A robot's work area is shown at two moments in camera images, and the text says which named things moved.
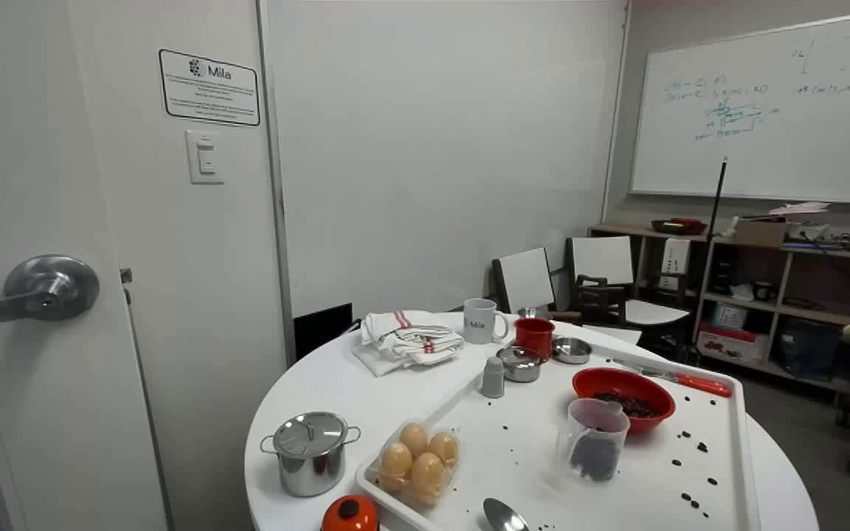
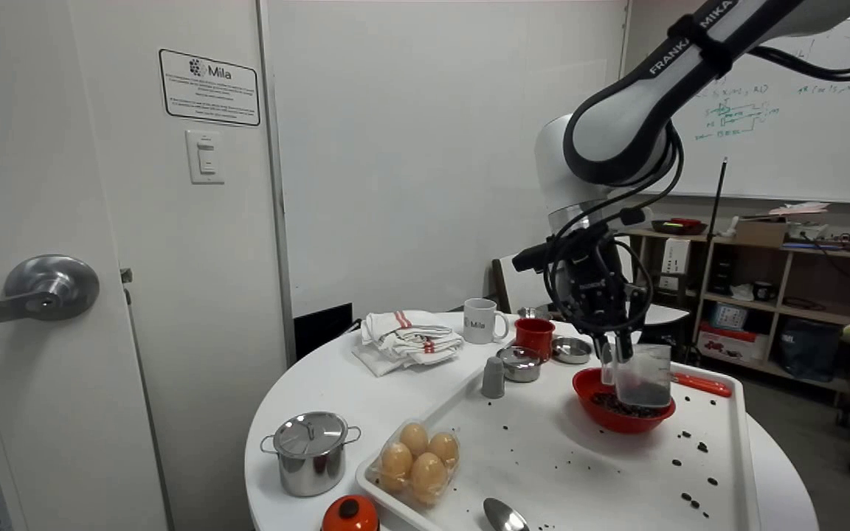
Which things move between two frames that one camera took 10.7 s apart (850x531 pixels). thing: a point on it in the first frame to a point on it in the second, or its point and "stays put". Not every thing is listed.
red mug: x=536 y=337 stays put
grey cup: x=594 y=428 to x=641 y=380
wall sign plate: x=207 y=89 stays put
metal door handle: x=51 y=288 stays put
